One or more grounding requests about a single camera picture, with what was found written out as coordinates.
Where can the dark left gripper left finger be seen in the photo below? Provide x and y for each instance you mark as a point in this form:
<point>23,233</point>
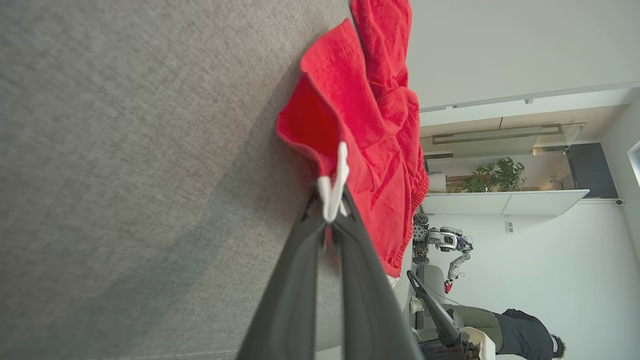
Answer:
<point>290,310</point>

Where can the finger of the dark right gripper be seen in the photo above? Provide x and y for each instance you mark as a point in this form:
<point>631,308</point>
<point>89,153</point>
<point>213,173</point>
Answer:
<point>435,310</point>

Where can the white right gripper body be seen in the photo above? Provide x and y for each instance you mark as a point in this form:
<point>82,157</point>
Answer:
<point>475,345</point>

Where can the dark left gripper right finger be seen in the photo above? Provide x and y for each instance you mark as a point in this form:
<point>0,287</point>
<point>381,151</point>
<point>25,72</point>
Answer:
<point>370,315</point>

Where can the red shorts white trim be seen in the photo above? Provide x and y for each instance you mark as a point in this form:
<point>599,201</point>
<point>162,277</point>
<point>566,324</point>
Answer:
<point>370,125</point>

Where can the grey chair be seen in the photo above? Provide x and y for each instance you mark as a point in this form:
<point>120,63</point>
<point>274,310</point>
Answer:
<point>430,280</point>

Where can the person in black shirt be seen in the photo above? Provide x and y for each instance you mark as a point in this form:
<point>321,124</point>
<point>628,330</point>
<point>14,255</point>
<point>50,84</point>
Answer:
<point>520,332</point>

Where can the white grey background robot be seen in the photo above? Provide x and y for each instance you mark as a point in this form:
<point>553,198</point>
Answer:
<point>445,239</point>

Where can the white cabinet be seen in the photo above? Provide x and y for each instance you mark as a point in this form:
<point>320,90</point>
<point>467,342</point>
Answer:
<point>500,202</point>

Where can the white paper roll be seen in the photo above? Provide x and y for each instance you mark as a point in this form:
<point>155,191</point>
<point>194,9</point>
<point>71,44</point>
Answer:
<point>437,183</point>

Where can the green potted plant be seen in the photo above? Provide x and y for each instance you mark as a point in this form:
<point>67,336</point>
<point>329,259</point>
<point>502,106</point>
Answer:
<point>492,175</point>

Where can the glass partition panel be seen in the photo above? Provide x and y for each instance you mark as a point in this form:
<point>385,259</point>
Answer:
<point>500,145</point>

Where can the dark grey door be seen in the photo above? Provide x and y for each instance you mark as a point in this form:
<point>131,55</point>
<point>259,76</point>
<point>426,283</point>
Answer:
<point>592,170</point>

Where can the red and white striped garment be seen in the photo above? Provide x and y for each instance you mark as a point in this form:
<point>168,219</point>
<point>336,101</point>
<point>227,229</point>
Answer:
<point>125,175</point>

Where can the window with grey blinds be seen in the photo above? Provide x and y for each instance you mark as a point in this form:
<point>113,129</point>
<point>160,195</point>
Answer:
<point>635,162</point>

